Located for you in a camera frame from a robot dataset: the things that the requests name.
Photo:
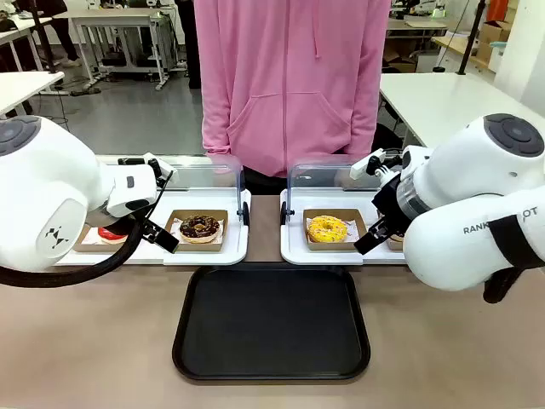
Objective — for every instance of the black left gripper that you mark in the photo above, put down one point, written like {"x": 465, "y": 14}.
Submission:
{"x": 137, "y": 218}

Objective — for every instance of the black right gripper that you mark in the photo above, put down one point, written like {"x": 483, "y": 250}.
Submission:
{"x": 387, "y": 198}

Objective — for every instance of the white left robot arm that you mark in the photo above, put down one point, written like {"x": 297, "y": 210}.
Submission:
{"x": 47, "y": 191}

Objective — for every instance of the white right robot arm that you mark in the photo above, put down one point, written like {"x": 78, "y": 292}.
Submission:
{"x": 468, "y": 179}

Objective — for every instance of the brown cardboard donut box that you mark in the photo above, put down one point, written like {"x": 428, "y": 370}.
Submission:
{"x": 359, "y": 228}
{"x": 394, "y": 245}
{"x": 217, "y": 247}
{"x": 85, "y": 246}

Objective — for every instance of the brown glazed donut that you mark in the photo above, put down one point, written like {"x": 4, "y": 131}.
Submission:
{"x": 397, "y": 237}

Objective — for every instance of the chocolate glazed donut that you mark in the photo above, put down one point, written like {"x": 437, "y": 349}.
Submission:
{"x": 200, "y": 228}

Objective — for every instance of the white display tray clear lid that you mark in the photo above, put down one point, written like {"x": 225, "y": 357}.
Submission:
{"x": 294, "y": 251}
{"x": 204, "y": 255}

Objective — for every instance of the yellow sprinkled donut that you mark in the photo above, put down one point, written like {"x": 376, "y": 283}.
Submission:
{"x": 327, "y": 228}

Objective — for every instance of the red glazed donut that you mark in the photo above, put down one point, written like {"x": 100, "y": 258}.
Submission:
{"x": 108, "y": 234}

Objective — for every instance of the black plastic serving tray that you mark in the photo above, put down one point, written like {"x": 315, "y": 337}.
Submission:
{"x": 272, "y": 319}

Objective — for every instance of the white table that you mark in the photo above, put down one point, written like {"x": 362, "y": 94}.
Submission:
{"x": 25, "y": 83}
{"x": 447, "y": 102}

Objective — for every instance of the person in pink hoodie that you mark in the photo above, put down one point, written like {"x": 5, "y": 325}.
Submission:
{"x": 289, "y": 85}

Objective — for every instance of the black pole stand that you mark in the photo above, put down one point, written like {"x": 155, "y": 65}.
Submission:
{"x": 470, "y": 38}
{"x": 42, "y": 38}

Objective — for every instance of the white desk with metal legs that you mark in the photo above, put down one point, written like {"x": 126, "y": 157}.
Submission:
{"x": 119, "y": 17}

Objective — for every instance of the person in dark clothes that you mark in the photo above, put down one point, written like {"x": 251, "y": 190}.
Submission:
{"x": 64, "y": 30}

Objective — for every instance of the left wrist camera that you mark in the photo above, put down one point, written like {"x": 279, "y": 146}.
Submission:
{"x": 158, "y": 168}

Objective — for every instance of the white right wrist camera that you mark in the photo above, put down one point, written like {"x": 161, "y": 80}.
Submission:
{"x": 366, "y": 167}

